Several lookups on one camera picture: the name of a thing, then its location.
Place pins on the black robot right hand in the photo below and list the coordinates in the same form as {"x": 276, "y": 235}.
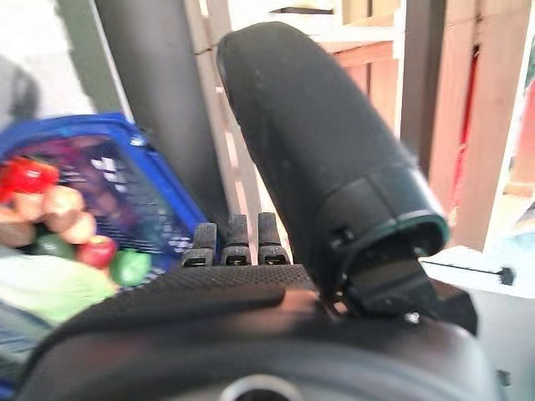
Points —
{"x": 317, "y": 146}

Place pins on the blue plastic shopping basket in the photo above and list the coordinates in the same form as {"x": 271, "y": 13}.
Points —
{"x": 159, "y": 175}

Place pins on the wooden vegetable display stand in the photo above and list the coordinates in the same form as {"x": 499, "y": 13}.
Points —
{"x": 493, "y": 125}

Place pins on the light green bell pepper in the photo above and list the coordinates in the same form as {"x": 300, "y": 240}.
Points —
{"x": 131, "y": 267}

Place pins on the small red pepper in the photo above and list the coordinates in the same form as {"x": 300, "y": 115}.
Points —
{"x": 98, "y": 250}

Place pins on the potato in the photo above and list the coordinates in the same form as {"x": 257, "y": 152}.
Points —
{"x": 14, "y": 225}
{"x": 64, "y": 206}
{"x": 81, "y": 227}

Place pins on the dark green pepper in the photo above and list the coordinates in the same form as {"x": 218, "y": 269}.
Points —
{"x": 54, "y": 246}

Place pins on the red bell pepper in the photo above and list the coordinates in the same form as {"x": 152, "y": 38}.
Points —
{"x": 25, "y": 177}

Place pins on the napa cabbage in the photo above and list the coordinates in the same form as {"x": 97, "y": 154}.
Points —
{"x": 50, "y": 288}

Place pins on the dark grey upright post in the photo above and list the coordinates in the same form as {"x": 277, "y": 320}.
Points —
{"x": 159, "y": 83}

